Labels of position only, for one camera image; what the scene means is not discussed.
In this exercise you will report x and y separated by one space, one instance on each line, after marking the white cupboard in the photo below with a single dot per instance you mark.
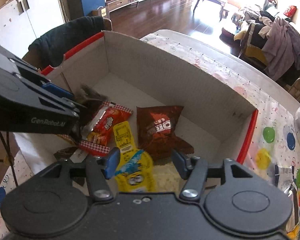
23 21

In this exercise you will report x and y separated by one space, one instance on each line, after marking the red checkered snack packet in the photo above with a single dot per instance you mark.
97 133

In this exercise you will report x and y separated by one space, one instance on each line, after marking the wooden chair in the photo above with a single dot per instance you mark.
72 42

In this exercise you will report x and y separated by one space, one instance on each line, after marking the purple clothes pile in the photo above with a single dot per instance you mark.
275 44

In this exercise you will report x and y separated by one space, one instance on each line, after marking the coffee table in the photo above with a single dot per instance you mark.
210 1

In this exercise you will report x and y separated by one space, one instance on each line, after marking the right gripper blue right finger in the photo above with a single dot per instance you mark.
193 170

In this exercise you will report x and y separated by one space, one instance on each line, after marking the brown chip bag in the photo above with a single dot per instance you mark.
156 131

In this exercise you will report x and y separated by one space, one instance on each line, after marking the balloon birthday tablecloth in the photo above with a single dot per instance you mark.
256 199

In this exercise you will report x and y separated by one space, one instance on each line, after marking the red cardboard box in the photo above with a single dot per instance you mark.
216 120

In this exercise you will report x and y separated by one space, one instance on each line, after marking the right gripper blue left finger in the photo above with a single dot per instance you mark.
98 171

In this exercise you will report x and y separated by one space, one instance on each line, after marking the yellow minion snack packet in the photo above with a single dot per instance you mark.
135 170

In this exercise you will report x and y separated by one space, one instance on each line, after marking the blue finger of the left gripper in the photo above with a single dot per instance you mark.
58 91

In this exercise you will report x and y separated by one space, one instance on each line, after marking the pale yellow snack packet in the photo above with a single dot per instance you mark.
167 178

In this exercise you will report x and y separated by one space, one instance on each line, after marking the dark brown triangular snack packet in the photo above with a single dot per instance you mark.
88 101

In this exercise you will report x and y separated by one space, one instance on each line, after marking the black cloth on chair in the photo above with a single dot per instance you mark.
65 40

